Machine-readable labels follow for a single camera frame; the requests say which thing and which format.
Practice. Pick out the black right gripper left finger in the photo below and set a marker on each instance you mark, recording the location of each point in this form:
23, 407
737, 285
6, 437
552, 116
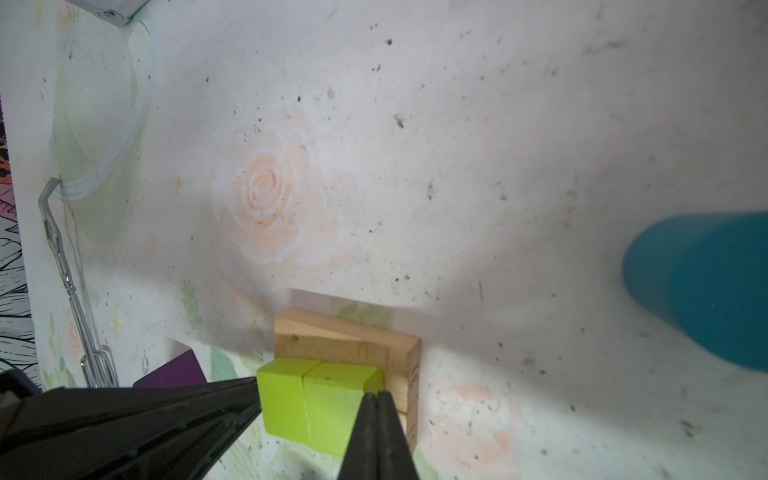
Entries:
360, 461

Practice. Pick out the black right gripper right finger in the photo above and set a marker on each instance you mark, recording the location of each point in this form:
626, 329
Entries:
394, 458

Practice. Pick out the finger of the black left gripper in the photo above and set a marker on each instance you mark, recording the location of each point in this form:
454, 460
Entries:
121, 433

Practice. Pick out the small green cube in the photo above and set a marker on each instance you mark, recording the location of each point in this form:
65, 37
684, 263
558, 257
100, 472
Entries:
333, 394
283, 403

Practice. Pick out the natural wood plank block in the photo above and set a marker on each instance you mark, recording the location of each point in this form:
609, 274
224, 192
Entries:
304, 334

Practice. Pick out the purple wood block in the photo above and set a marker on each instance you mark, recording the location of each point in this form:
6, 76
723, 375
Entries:
182, 371

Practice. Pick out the teal cylinder block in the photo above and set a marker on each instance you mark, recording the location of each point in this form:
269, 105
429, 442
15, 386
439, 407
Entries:
706, 275

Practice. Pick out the silver first aid case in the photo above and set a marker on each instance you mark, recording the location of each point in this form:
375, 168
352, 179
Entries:
116, 12

